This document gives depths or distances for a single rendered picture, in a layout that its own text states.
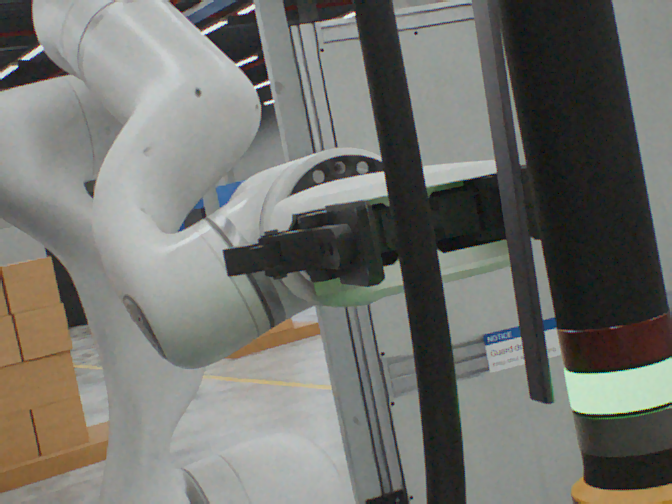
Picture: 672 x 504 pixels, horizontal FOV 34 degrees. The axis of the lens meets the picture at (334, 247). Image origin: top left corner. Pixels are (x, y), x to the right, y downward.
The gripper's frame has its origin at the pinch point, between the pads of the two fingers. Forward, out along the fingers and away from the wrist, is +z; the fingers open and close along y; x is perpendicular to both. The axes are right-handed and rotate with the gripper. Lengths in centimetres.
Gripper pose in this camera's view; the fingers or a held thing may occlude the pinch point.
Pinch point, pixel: (463, 220)
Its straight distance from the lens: 42.6
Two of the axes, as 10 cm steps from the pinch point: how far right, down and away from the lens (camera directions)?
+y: -9.4, 2.0, -2.6
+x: -2.0, -9.8, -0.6
